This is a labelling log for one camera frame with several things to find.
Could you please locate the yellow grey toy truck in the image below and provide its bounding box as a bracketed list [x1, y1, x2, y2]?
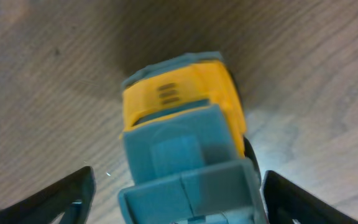
[118, 52, 268, 223]

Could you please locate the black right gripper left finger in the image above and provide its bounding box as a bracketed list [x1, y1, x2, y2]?
[0, 166, 96, 224]

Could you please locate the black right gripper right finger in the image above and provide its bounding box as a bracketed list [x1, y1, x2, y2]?
[263, 170, 358, 224]

